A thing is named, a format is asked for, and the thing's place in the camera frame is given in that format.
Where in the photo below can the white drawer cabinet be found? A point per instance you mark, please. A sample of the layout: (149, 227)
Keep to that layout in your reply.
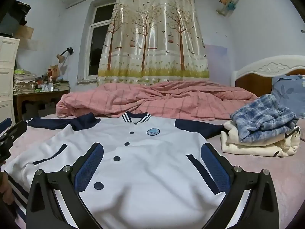
(7, 64)

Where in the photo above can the white and navy jacket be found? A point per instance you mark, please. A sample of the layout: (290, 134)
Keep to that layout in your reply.
(147, 171)

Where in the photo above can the brown wooden desk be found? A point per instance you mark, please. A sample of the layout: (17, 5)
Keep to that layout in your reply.
(40, 96)

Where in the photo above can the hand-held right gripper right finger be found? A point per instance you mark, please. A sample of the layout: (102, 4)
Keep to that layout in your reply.
(214, 169)

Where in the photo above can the white framed window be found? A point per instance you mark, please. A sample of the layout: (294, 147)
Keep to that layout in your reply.
(97, 50)

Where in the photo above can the white and brown headboard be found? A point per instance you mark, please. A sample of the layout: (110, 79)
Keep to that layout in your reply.
(274, 66)

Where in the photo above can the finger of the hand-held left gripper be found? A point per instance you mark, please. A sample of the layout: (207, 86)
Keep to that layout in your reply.
(14, 131)
(5, 123)

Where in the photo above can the brown cardboard piece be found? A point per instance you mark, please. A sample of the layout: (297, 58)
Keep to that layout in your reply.
(25, 32)

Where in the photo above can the stack of books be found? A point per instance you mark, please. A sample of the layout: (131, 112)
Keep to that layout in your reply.
(61, 86)

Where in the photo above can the tree print curtain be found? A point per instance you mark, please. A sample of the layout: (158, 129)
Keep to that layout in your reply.
(152, 40)

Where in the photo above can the brown paper bag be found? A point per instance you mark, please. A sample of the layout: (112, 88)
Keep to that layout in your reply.
(54, 71)

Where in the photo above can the pink checked quilt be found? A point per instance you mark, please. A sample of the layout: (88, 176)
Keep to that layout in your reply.
(166, 100)

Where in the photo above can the pink bed sheet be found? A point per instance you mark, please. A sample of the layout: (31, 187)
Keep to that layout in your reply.
(274, 176)

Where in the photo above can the stuffed doll toy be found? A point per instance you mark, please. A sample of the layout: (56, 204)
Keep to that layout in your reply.
(226, 1)

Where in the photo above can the dark clothes pile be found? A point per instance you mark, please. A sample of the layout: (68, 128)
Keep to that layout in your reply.
(16, 16)

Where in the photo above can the stack of papers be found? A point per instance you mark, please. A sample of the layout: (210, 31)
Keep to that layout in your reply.
(23, 83)

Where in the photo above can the person's left hand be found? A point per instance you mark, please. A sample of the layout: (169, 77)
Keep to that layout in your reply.
(5, 186)

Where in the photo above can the blue plaid shirt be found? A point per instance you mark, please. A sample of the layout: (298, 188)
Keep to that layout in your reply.
(262, 119)

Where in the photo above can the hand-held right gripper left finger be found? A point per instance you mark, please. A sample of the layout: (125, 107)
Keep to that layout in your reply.
(89, 169)

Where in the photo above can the blue floral pillow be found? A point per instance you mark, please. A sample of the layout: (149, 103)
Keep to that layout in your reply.
(288, 93)

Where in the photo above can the cream folded garment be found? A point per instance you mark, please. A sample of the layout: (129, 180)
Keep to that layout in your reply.
(250, 148)

